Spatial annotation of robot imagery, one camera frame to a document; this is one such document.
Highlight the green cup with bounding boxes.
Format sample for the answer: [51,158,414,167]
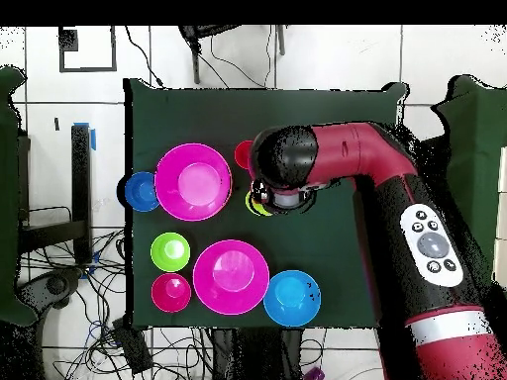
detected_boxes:
[245,190,274,218]

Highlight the red cup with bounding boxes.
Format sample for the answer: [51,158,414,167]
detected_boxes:
[234,140,254,170]

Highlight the large pink bowl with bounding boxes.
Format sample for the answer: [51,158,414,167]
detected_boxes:
[192,238,271,317]
[153,142,234,222]

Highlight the light blue bowl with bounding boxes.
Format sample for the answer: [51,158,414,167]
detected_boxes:
[262,269,323,329]

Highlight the dark green tablecloth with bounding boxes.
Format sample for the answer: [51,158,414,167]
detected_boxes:
[123,77,409,332]

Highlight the small green bowl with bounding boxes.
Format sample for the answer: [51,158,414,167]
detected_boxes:
[150,232,192,273]

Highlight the small dark blue bowl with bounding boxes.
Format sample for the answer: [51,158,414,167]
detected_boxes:
[124,170,160,213]

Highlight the small crimson bowl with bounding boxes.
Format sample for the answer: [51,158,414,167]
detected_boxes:
[151,272,193,314]

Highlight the blue tape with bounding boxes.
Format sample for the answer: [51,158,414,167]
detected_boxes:
[72,122,97,152]

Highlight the black bench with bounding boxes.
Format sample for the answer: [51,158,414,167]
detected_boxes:
[17,124,93,265]

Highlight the black power brick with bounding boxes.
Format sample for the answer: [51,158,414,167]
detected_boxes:
[111,317,154,376]

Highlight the green-covered side table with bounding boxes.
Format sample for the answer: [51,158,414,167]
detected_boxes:
[0,65,39,327]
[430,75,507,286]

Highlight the grey office chair base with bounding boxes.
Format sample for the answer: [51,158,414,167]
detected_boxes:
[17,267,84,311]

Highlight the white boxes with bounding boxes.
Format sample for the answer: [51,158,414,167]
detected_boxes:
[492,144,507,286]

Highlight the black cable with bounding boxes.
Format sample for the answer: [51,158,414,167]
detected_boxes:
[124,25,164,87]

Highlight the tangle of cables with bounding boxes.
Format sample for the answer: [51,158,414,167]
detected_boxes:
[19,227,215,380]

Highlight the black square frame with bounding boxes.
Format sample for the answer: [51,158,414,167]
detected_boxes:
[57,25,119,73]

